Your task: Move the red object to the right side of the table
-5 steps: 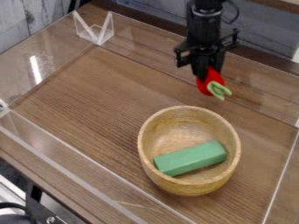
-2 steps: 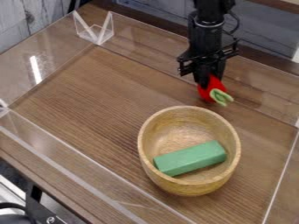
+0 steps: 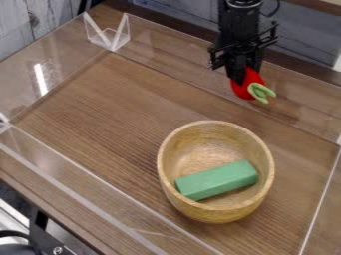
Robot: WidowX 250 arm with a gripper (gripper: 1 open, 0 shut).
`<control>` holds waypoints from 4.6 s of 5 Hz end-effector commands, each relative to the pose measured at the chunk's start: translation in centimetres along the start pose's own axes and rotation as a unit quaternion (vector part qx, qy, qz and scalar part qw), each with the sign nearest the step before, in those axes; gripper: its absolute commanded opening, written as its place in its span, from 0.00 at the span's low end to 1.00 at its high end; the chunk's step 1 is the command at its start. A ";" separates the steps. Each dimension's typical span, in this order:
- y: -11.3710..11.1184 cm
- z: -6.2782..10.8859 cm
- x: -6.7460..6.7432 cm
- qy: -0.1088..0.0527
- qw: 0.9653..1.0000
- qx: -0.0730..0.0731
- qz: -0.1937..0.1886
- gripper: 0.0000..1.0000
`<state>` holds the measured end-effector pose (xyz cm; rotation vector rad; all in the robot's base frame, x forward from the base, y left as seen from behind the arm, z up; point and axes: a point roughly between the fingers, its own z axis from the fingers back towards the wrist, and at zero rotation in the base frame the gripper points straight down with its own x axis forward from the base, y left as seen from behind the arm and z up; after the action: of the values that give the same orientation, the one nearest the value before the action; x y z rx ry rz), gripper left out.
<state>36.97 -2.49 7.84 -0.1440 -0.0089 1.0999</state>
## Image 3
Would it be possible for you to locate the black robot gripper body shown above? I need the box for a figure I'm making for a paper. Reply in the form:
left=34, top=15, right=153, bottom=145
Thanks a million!
left=207, top=6, right=279, bottom=70

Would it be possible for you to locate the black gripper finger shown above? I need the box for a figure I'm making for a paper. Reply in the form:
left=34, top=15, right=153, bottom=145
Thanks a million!
left=249, top=49, right=264, bottom=71
left=224, top=55, right=245, bottom=86

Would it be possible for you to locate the red plush tomato green stem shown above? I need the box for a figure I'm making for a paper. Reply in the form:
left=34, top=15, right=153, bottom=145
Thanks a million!
left=229, top=67, right=276, bottom=104

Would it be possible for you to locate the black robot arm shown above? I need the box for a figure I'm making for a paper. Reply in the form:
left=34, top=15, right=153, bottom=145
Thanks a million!
left=207, top=0, right=280, bottom=86

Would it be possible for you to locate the wooden bowl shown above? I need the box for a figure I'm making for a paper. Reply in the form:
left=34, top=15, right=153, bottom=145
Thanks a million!
left=156, top=121, right=274, bottom=224

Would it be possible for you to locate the green rectangular block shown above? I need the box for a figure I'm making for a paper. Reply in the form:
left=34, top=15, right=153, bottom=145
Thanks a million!
left=173, top=159, right=257, bottom=201

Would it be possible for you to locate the clear acrylic corner bracket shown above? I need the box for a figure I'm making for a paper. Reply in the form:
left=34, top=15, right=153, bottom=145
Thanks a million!
left=82, top=13, right=130, bottom=52

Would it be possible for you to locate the black metal table frame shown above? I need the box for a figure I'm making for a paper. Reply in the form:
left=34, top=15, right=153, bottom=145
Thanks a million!
left=29, top=210, right=98, bottom=255

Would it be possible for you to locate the black cable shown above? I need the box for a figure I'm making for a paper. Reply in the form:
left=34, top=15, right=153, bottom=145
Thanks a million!
left=0, top=229, right=31, bottom=255

